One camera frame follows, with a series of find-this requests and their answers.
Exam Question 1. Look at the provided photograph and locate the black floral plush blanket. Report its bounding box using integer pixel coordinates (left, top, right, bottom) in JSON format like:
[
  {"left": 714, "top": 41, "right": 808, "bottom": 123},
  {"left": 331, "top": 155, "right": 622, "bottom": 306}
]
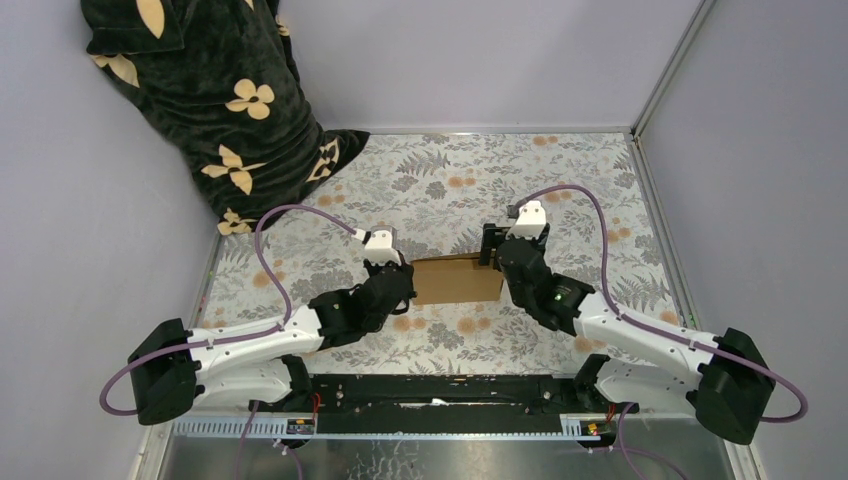
[{"left": 81, "top": 0, "right": 369, "bottom": 235}]

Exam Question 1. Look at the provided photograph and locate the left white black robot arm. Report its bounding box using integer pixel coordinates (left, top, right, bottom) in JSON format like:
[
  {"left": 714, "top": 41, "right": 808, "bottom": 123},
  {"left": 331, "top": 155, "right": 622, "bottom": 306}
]
[{"left": 127, "top": 263, "right": 416, "bottom": 425}]

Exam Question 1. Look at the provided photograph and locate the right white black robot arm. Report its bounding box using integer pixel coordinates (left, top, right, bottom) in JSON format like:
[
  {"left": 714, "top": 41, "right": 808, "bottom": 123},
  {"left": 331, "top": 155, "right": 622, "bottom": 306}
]
[{"left": 479, "top": 223, "right": 775, "bottom": 445}]

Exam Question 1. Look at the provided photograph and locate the brown cardboard paper box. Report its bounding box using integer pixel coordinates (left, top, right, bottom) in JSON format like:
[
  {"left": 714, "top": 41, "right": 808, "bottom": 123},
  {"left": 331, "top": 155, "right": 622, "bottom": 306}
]
[{"left": 412, "top": 253, "right": 503, "bottom": 305}]

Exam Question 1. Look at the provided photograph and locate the floral patterned table mat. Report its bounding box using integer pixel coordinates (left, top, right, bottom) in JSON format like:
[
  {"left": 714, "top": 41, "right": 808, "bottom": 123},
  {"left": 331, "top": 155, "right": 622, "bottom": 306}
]
[{"left": 193, "top": 133, "right": 691, "bottom": 375}]

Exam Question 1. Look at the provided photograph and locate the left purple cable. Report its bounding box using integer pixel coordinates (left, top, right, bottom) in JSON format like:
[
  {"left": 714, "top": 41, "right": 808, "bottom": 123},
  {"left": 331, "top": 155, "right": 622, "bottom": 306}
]
[{"left": 99, "top": 203, "right": 372, "bottom": 480}]

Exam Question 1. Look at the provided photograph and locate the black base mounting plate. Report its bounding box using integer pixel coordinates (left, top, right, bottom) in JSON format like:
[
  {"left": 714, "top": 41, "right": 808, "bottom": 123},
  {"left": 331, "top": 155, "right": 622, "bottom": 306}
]
[{"left": 249, "top": 374, "right": 624, "bottom": 436}]

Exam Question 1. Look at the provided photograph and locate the aluminium frame rail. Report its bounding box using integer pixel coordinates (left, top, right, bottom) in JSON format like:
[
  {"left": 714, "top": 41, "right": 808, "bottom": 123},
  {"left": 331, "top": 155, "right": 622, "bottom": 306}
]
[{"left": 129, "top": 372, "right": 770, "bottom": 480}]

